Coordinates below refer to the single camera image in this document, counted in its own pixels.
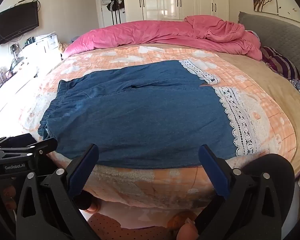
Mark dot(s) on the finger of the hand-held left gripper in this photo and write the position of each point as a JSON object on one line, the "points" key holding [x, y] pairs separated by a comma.
{"points": [[46, 145]]}

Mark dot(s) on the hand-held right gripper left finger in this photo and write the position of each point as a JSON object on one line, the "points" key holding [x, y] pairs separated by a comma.
{"points": [[84, 170]]}

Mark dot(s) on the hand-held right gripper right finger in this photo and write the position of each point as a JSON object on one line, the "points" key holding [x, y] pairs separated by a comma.
{"points": [[215, 173]]}

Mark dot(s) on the blue denim pants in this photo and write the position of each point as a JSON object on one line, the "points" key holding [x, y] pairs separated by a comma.
{"points": [[140, 110]]}

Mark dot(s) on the person's left hand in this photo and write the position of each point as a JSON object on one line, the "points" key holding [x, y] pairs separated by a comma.
{"points": [[8, 198]]}

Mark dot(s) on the pink dotted slipper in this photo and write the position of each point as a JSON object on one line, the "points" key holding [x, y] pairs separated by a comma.
{"points": [[103, 226]]}

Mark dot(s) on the orange printed bear blanket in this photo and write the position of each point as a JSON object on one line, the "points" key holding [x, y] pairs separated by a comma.
{"points": [[95, 60]]}

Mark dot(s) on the white dresser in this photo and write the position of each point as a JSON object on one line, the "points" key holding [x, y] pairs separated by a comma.
{"points": [[43, 43]]}

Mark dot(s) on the beige bed sheet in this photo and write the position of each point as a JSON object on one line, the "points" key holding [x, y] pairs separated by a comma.
{"points": [[277, 92]]}

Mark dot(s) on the black flat television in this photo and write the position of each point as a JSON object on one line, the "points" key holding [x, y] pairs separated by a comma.
{"points": [[17, 22]]}

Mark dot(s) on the purple striped pillow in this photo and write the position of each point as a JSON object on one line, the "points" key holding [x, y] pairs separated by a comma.
{"points": [[282, 65]]}

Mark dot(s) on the grey padded headboard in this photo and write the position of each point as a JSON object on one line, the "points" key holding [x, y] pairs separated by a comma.
{"points": [[285, 42]]}

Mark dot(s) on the pink quilt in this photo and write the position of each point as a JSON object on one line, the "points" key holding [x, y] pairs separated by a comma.
{"points": [[152, 32]]}

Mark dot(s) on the hanging black bag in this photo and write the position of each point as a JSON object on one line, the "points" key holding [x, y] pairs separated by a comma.
{"points": [[116, 1]]}

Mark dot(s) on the white wardrobe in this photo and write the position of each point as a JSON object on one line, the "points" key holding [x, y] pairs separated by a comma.
{"points": [[170, 0]]}

